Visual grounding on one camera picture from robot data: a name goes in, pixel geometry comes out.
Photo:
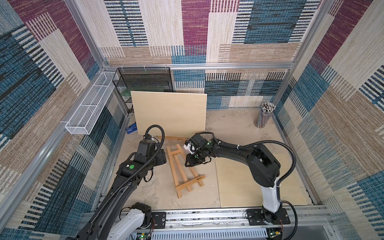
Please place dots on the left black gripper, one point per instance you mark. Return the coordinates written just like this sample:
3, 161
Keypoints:
162, 157

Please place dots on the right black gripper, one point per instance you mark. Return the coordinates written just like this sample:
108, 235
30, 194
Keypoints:
195, 159

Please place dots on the wooden tabletop easel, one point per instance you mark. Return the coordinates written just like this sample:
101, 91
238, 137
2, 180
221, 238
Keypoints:
175, 138
179, 175

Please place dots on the plywood board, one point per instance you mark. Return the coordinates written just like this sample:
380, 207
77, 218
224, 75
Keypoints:
237, 187
179, 114

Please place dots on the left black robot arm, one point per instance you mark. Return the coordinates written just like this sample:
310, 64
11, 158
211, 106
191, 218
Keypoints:
130, 174

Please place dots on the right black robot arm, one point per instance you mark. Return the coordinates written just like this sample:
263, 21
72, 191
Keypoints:
263, 165

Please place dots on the blue box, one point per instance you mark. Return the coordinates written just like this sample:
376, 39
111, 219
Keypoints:
132, 128

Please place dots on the green board on shelf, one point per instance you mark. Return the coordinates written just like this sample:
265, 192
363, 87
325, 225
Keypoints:
126, 93

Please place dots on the clear jar of pencils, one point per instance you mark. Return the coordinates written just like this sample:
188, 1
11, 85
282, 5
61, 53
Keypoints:
264, 114

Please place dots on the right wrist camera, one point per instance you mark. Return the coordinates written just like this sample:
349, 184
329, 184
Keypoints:
189, 146

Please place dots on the black wire mesh shelf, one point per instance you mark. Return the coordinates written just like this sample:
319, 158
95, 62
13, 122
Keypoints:
142, 79

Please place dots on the white wire mesh basket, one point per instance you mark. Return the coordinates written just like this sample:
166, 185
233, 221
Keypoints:
88, 112

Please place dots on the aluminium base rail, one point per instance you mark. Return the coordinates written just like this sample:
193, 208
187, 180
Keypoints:
290, 223

